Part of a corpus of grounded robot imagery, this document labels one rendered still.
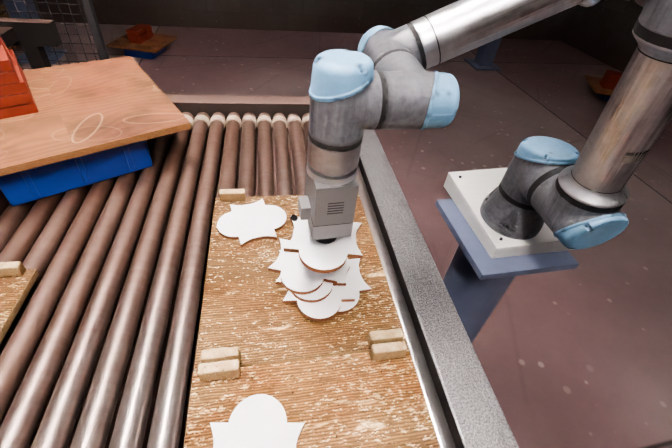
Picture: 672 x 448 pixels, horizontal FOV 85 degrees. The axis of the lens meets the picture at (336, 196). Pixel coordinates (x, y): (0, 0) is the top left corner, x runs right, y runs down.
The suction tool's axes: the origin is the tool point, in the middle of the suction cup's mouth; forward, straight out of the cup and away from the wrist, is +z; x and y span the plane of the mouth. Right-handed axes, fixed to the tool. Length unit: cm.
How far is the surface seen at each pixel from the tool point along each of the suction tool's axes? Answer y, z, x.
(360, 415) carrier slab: 24.6, 11.7, 1.2
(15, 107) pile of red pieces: -51, -1, -63
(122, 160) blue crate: -41, 9, -42
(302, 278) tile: 1.9, 7.7, -3.9
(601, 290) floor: -37, 105, 168
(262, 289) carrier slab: 0.2, 11.7, -11.1
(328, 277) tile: 2.4, 7.7, 0.8
